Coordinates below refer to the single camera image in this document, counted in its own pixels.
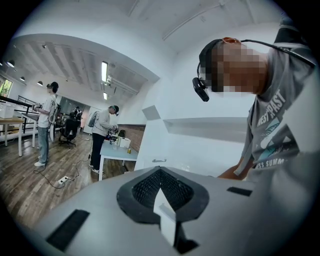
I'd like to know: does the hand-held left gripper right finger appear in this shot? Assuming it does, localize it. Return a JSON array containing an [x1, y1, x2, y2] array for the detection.
[[159, 152, 317, 256]]

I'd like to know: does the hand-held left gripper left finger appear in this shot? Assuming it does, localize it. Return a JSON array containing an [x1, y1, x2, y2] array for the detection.
[[34, 165, 181, 256]]

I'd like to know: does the person's right forearm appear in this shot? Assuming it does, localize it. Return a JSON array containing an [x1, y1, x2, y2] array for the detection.
[[216, 156, 253, 180]]

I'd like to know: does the light blue table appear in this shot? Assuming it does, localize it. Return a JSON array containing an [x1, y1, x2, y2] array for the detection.
[[99, 139, 139, 181]]

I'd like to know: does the white cardboard box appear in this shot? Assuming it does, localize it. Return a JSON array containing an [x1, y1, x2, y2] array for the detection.
[[117, 136, 132, 148]]

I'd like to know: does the black office chair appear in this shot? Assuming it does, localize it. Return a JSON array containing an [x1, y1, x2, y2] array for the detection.
[[58, 117, 81, 150]]

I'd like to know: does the wooden table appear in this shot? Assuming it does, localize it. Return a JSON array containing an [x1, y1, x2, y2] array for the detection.
[[0, 116, 25, 158]]

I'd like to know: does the person's grey printed t-shirt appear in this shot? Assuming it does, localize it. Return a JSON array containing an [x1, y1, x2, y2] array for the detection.
[[233, 23, 320, 181]]

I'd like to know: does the white storage bin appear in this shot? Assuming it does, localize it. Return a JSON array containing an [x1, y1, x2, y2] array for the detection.
[[0, 102, 13, 119]]

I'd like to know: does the person's head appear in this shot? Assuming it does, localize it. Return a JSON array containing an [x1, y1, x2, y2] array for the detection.
[[211, 37, 270, 95]]

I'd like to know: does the window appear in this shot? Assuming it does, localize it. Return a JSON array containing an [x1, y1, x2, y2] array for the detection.
[[0, 78, 13, 98]]

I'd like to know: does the grey wall panel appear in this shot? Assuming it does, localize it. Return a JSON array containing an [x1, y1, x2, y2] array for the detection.
[[141, 104, 161, 121]]

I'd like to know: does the black head-mounted camera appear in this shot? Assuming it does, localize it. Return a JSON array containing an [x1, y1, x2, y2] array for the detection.
[[191, 77, 210, 103]]

